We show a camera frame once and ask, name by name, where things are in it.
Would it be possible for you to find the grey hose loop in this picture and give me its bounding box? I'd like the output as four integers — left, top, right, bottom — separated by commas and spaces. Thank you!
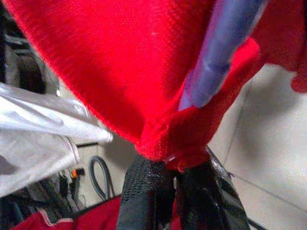
89, 155, 115, 201

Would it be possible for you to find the plain red shirt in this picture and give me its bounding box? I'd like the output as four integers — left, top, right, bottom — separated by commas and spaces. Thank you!
4, 0, 307, 173

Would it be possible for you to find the blue purple plastic hanger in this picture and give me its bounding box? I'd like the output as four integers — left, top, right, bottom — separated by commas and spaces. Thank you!
178, 0, 267, 113

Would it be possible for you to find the white hung garment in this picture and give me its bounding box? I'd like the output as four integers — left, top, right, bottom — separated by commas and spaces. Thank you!
0, 82, 114, 199

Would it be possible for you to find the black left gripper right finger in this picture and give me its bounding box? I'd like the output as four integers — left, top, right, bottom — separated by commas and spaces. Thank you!
176, 147, 252, 230

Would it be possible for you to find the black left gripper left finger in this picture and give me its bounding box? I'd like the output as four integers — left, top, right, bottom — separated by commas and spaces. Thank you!
117, 157, 177, 230

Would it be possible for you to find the red polo shirt plaid collar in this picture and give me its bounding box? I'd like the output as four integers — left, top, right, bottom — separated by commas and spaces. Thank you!
11, 196, 122, 230

